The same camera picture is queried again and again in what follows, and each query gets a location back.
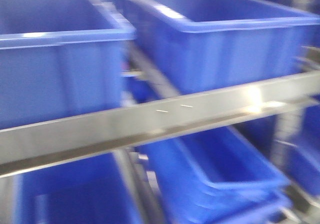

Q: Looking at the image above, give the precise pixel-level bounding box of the stainless steel shelf rack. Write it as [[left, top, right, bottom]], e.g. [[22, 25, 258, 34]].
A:
[[0, 0, 320, 224]]

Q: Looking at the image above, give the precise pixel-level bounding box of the blue bin right upper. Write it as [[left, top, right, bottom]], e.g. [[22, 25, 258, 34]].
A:
[[113, 0, 320, 94]]

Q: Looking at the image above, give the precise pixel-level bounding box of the blue bin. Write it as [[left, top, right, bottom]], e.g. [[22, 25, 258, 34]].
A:
[[12, 153, 143, 223], [137, 126, 289, 223], [113, 0, 320, 94], [0, 0, 136, 129]]

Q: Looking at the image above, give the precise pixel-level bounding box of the blue bin lower right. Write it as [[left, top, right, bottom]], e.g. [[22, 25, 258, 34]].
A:
[[137, 126, 289, 223]]

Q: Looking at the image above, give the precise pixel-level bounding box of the blue bin left upper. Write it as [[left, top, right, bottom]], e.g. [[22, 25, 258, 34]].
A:
[[0, 0, 136, 129]]

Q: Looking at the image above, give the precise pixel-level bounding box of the blue bin lower left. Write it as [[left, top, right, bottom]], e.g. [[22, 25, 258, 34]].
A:
[[12, 153, 143, 223]]

